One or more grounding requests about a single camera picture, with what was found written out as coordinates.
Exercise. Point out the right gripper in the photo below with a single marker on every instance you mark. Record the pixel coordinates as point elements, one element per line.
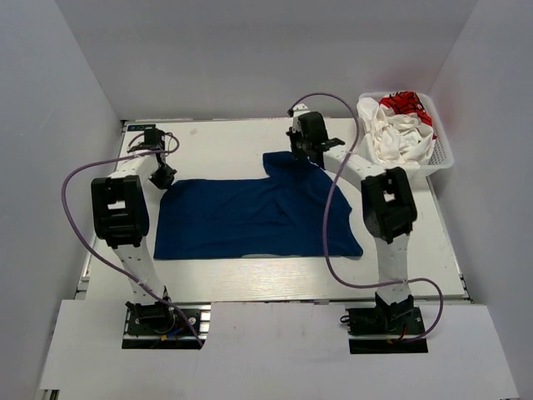
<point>294,132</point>

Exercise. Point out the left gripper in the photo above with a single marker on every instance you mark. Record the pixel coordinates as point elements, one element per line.
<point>166,180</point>

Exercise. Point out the blue t shirt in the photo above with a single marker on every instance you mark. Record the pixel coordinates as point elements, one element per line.
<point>289,213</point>

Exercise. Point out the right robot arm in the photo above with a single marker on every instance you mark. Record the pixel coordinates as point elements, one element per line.
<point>388,211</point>

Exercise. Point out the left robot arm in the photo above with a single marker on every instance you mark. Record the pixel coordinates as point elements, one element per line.
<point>121,217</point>

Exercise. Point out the blue table label sticker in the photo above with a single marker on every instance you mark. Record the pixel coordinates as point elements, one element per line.
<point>140,127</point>

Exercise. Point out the white plastic basket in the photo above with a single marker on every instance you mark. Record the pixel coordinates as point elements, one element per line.
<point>442,157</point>

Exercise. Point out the red printed white t shirt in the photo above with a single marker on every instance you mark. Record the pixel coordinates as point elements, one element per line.
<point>406,113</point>

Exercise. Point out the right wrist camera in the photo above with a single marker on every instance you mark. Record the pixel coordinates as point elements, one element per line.
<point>298,110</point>

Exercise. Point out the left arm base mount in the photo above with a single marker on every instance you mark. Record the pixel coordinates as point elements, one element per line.
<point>157,333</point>

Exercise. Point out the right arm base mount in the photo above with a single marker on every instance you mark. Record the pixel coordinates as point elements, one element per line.
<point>369,334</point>

